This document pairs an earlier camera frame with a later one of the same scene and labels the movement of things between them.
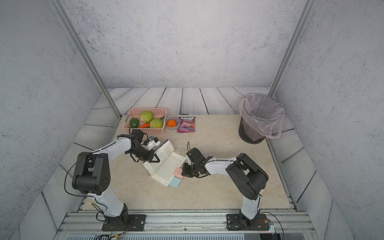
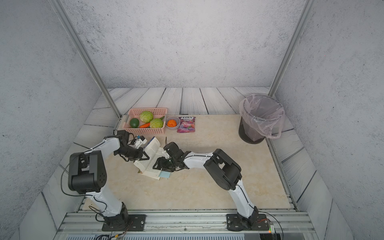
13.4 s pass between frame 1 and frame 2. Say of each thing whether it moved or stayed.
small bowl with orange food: stayed
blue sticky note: moved
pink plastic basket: stayed
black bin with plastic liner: stayed
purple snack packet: stayed
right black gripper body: moved
